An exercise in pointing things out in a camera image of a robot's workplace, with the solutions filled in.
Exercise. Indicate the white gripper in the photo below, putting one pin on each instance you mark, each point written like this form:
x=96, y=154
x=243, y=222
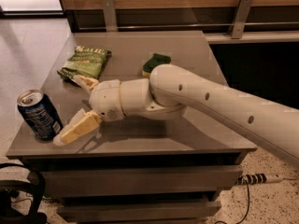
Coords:
x=105, y=101

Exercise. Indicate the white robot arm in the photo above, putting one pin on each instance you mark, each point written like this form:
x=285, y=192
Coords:
x=166, y=93

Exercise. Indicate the blue pepsi can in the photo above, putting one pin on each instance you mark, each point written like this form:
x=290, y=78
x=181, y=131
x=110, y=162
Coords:
x=40, y=114

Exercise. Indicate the green chip bag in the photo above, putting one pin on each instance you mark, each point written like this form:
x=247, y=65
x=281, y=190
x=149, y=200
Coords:
x=87, y=62

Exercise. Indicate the green yellow sponge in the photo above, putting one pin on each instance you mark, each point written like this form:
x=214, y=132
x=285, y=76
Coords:
x=155, y=60

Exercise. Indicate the upper grey drawer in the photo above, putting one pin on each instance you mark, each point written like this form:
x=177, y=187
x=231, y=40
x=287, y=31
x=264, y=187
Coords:
x=114, y=182

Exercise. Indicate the grey drawer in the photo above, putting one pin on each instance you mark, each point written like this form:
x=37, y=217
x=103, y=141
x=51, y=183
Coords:
x=114, y=182
x=146, y=212

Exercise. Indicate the grey drawer cabinet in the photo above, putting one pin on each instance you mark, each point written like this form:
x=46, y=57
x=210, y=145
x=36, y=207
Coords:
x=194, y=139

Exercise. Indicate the lower grey drawer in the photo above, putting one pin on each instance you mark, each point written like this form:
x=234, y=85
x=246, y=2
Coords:
x=146, y=212

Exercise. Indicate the white power strip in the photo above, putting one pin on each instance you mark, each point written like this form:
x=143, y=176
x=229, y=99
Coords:
x=258, y=179

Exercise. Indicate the left metal bracket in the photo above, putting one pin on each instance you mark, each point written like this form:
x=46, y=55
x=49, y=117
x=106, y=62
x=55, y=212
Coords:
x=110, y=18

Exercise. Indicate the metal bracket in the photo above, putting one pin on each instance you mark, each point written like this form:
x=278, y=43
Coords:
x=110, y=18
x=239, y=21

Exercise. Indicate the right metal bracket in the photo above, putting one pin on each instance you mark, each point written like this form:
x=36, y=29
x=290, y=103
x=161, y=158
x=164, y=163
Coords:
x=239, y=21

